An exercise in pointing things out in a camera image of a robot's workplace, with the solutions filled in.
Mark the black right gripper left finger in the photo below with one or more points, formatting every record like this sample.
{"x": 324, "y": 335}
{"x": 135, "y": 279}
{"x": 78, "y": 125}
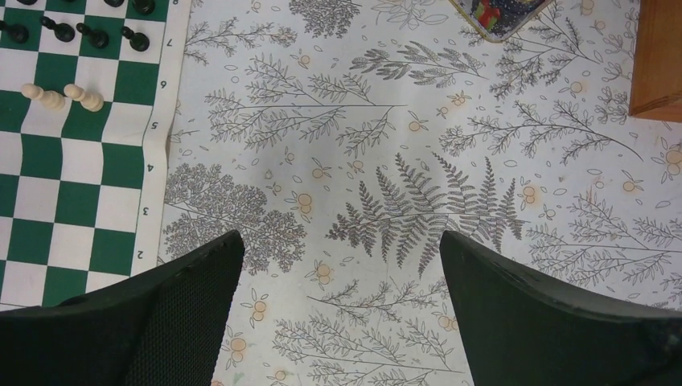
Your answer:
{"x": 161, "y": 327}

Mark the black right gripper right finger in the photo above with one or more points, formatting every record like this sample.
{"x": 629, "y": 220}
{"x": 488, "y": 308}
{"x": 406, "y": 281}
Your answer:
{"x": 522, "y": 327}

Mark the white pawn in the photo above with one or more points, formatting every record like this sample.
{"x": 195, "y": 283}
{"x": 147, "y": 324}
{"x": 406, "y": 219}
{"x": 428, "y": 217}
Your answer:
{"x": 91, "y": 101}
{"x": 47, "y": 98}

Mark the gold chess piece tin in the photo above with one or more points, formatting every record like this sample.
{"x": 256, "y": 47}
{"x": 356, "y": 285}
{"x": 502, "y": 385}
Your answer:
{"x": 497, "y": 20}

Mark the green white chess board mat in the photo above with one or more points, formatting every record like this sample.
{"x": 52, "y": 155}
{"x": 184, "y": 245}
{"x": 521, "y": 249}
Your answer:
{"x": 82, "y": 192}

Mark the floral table mat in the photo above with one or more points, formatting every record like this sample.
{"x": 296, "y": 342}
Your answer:
{"x": 342, "y": 138}

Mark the wooden compartment tray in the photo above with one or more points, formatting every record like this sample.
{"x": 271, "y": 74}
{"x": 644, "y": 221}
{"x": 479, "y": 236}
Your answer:
{"x": 656, "y": 83}

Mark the black pawn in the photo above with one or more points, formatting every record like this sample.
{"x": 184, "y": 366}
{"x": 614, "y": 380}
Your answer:
{"x": 17, "y": 33}
{"x": 137, "y": 40}
{"x": 62, "y": 31}
{"x": 97, "y": 38}

